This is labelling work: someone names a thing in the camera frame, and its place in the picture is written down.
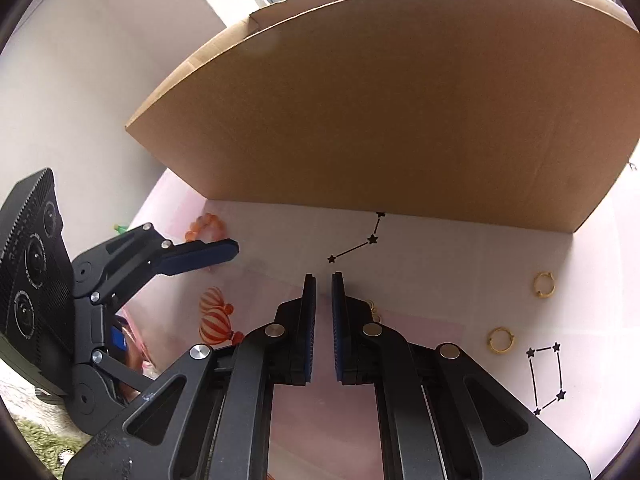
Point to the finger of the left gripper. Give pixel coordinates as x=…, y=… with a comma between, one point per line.
x=191, y=256
x=116, y=340

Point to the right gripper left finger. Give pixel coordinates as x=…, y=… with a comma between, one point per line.
x=208, y=415

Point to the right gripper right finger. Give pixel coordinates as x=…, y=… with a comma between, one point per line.
x=440, y=414

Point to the green mat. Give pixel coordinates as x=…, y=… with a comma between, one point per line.
x=53, y=450

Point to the gold hoop earring near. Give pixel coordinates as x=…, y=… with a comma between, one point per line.
x=500, y=340

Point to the gold hoop earring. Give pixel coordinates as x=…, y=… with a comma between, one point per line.
x=500, y=340
x=544, y=285

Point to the gold butterfly earring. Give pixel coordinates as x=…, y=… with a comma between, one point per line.
x=376, y=316

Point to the pink printed bed sheet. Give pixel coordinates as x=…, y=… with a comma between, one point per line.
x=575, y=358

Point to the gold hoop earring far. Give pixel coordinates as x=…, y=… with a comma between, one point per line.
x=544, y=285

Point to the brown cardboard box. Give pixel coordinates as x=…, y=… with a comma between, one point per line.
x=511, y=112

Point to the black left camera box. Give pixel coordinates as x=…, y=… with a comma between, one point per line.
x=37, y=311

